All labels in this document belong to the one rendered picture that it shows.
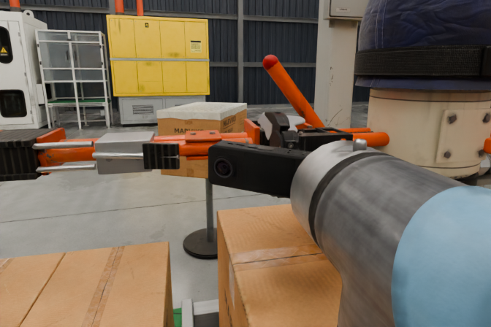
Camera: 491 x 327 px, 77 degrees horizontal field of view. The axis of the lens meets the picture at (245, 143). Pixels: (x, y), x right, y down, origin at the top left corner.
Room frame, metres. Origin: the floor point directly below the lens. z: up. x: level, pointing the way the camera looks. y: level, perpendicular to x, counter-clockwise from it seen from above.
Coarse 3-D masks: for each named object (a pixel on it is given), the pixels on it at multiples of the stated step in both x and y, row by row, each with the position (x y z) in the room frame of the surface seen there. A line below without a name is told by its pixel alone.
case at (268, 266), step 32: (224, 224) 0.56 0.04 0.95; (256, 224) 0.56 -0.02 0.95; (288, 224) 0.56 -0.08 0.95; (224, 256) 0.51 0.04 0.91; (256, 256) 0.45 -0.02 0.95; (288, 256) 0.45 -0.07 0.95; (320, 256) 0.45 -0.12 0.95; (224, 288) 0.51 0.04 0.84; (256, 288) 0.37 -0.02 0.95; (288, 288) 0.37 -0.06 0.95; (320, 288) 0.37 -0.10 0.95; (224, 320) 0.52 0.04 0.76; (256, 320) 0.31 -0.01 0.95; (288, 320) 0.31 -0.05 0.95; (320, 320) 0.31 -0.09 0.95
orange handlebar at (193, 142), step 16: (352, 128) 0.50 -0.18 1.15; (368, 128) 0.51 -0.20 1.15; (192, 144) 0.41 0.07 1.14; (208, 144) 0.41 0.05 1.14; (368, 144) 0.46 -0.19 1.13; (384, 144) 0.46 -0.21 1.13; (48, 160) 0.38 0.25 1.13; (64, 160) 0.38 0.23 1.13; (80, 160) 0.39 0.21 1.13; (192, 160) 0.41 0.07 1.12
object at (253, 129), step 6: (246, 120) 0.48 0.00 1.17; (252, 120) 0.50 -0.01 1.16; (246, 126) 0.47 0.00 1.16; (252, 126) 0.43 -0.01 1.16; (258, 126) 0.49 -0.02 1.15; (300, 126) 0.45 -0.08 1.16; (306, 126) 0.43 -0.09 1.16; (312, 126) 0.43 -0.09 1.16; (246, 132) 0.47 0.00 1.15; (252, 132) 0.43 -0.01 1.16; (258, 132) 0.41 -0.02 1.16; (264, 132) 0.41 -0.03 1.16; (252, 138) 0.43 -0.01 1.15; (258, 138) 0.41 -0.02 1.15; (264, 138) 0.41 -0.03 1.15; (258, 144) 0.41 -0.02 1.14; (264, 144) 0.42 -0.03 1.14
